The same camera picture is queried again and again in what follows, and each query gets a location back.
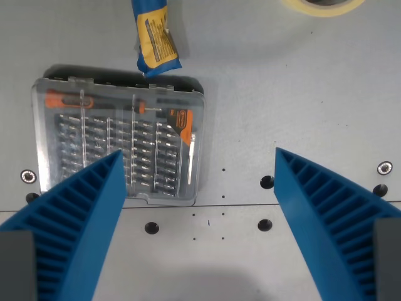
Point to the yellow masking tape roll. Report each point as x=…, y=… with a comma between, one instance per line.
x=322, y=7

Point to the silver hex socket screw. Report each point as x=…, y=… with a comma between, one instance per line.
x=28, y=176
x=385, y=168

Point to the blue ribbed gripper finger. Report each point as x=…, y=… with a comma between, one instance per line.
x=316, y=219
x=81, y=225

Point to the blue and yellow snack bag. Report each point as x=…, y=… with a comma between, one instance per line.
x=155, y=37

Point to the clear screwdriver bit set case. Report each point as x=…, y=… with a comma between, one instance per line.
x=125, y=131

